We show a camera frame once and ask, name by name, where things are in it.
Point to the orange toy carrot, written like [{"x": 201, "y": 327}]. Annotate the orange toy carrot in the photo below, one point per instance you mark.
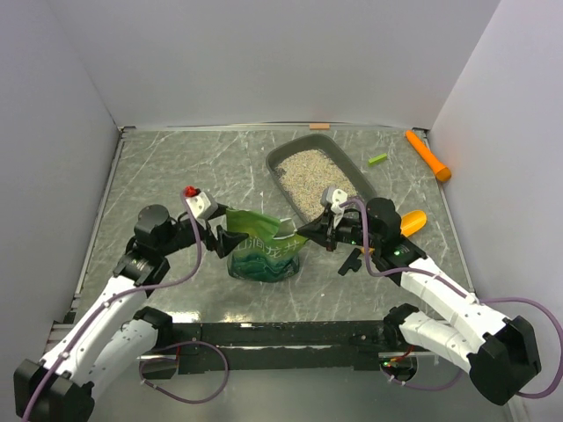
[{"x": 441, "y": 171}]

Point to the green litter bag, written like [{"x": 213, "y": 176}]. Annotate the green litter bag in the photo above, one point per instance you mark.
[{"x": 270, "y": 253}]

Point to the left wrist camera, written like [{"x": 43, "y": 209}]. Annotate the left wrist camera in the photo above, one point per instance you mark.
[{"x": 201, "y": 204}]

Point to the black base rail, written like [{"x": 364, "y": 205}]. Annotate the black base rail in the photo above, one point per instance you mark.
[{"x": 203, "y": 347}]

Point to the black bag clip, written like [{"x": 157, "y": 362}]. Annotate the black bag clip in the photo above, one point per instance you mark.
[{"x": 352, "y": 263}]

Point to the grey litter box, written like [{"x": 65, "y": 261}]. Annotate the grey litter box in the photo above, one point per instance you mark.
[{"x": 303, "y": 168}]

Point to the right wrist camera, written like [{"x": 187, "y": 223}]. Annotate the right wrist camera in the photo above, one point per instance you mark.
[{"x": 335, "y": 199}]

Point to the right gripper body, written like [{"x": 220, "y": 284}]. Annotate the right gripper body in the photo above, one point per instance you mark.
[{"x": 349, "y": 231}]

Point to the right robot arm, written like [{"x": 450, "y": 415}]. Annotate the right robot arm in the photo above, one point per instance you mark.
[{"x": 498, "y": 353}]

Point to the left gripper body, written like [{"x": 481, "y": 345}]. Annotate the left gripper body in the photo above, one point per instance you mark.
[{"x": 207, "y": 236}]

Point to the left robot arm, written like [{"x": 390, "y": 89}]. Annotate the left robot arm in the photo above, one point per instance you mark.
[{"x": 65, "y": 383}]

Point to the yellow plastic scoop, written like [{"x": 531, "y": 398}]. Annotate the yellow plastic scoop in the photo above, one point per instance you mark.
[{"x": 411, "y": 224}]

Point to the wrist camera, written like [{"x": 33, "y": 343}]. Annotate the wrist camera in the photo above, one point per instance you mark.
[
  {"x": 201, "y": 204},
  {"x": 335, "y": 199}
]

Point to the tan small block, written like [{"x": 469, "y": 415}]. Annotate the tan small block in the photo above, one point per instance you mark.
[{"x": 319, "y": 126}]

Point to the green small block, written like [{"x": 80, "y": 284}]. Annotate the green small block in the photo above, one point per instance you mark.
[{"x": 377, "y": 159}]

